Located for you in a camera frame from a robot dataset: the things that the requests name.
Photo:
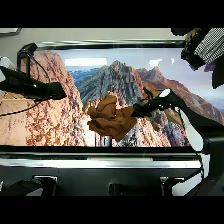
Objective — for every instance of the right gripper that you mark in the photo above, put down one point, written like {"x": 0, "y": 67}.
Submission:
{"x": 146, "y": 108}

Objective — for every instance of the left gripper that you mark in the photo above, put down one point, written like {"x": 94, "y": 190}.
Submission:
{"x": 43, "y": 89}

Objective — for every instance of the brown garment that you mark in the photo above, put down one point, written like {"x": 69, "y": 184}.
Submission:
{"x": 111, "y": 121}

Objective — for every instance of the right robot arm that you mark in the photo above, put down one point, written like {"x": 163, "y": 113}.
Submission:
{"x": 196, "y": 123}

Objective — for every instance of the heap of clothes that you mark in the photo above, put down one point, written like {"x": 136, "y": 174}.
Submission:
{"x": 191, "y": 55}

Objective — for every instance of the checked garment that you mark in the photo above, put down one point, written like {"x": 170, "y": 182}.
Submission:
{"x": 211, "y": 45}

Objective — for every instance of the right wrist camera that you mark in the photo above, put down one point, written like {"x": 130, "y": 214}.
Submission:
{"x": 148, "y": 94}

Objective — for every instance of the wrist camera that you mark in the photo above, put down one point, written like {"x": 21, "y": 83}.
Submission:
{"x": 26, "y": 50}
{"x": 148, "y": 94}

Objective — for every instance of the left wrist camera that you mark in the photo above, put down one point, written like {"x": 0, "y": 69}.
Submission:
{"x": 26, "y": 50}

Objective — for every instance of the silver frame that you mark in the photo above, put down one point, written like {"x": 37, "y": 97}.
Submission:
{"x": 100, "y": 163}

